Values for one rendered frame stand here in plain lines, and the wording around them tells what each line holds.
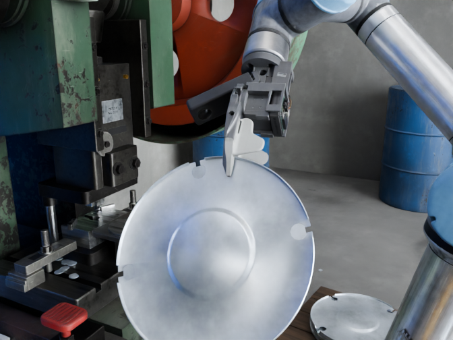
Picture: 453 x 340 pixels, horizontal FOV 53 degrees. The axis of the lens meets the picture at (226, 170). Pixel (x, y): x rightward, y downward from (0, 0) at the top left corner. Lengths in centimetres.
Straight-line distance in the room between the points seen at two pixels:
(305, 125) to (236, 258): 380
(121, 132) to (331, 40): 330
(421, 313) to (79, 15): 79
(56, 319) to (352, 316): 96
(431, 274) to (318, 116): 368
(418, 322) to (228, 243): 31
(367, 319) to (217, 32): 98
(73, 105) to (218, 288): 50
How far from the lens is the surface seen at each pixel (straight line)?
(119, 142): 114
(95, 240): 118
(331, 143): 435
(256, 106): 70
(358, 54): 421
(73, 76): 96
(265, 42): 77
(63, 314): 89
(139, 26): 114
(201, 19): 138
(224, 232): 64
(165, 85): 120
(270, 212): 64
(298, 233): 62
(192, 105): 74
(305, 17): 78
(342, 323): 152
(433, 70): 81
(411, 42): 83
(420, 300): 75
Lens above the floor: 122
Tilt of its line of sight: 16 degrees down
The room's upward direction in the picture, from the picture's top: straight up
